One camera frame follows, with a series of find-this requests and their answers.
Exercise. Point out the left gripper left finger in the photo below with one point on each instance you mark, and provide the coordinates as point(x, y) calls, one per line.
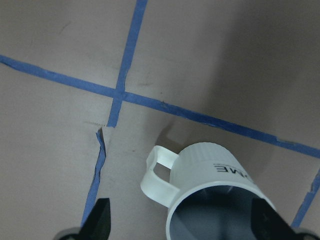
point(97, 226)

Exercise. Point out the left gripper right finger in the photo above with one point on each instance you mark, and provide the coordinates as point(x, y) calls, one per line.
point(267, 224)

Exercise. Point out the white mug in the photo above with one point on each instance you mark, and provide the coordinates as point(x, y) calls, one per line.
point(207, 192)

